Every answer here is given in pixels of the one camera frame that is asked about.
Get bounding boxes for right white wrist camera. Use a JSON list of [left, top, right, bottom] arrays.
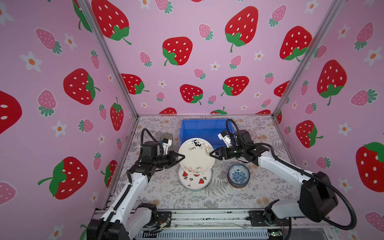
[[218, 131, 233, 148]]

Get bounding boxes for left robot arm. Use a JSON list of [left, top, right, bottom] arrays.
[[86, 139, 185, 240]]

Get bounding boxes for pink glass cup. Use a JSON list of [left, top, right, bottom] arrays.
[[248, 130, 257, 141]]

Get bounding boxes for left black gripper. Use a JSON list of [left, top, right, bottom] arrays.
[[152, 151, 184, 170]]

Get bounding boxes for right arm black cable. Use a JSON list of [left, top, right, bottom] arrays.
[[225, 118, 358, 231]]

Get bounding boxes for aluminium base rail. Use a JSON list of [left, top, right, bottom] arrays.
[[136, 209, 342, 240]]

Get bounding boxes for cream floral plate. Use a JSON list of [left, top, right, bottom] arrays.
[[179, 138, 215, 175]]

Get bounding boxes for blue plastic bin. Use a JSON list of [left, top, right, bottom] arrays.
[[180, 119, 236, 150]]

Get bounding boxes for green glass cup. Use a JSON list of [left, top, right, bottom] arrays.
[[161, 133, 174, 150]]

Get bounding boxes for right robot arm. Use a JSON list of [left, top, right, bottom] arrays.
[[210, 130, 339, 225]]

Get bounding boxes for blue patterned bowl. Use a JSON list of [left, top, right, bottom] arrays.
[[227, 164, 251, 189]]

